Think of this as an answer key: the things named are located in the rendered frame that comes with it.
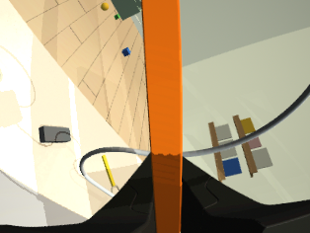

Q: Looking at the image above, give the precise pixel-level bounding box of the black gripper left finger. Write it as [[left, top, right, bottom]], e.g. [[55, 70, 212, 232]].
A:
[[0, 152, 156, 233]]

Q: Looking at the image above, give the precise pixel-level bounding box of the orange bar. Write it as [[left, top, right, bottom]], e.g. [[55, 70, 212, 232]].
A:
[[140, 0, 183, 233]]

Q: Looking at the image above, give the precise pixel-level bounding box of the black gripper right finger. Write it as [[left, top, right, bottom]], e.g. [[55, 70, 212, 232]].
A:
[[180, 156, 310, 233]]

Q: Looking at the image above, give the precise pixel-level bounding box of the yellow handle with grey ring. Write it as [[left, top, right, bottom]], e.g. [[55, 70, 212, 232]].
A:
[[101, 155, 119, 193]]

